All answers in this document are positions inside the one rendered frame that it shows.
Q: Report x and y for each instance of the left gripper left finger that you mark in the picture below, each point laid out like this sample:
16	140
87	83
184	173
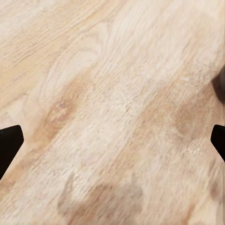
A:
11	139

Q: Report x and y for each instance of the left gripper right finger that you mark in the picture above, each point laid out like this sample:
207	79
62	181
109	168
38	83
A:
218	139

